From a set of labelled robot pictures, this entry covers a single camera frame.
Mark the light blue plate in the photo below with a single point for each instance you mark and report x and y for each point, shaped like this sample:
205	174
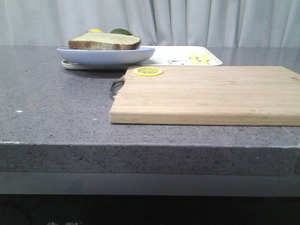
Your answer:
106	58

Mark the bread slice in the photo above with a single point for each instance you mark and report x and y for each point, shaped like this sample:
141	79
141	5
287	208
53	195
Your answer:
98	41

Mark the white tray with bear print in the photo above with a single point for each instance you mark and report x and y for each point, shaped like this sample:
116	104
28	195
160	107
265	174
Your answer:
163	56

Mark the lemon slice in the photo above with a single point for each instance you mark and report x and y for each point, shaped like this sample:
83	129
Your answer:
148	71

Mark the yellow plastic fork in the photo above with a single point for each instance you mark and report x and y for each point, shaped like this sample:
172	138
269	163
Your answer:
194	57

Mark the yellow plastic knife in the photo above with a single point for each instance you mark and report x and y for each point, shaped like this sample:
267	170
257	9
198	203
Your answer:
205	59

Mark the green lime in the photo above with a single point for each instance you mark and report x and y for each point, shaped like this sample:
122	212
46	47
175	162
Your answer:
121	31

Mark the wooden cutting board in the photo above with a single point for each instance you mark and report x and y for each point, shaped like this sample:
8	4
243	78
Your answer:
210	95

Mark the back yellow lemon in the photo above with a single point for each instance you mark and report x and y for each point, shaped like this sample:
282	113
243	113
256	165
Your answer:
95	30

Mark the grey curtain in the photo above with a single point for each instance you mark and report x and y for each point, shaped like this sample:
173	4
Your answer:
209	23

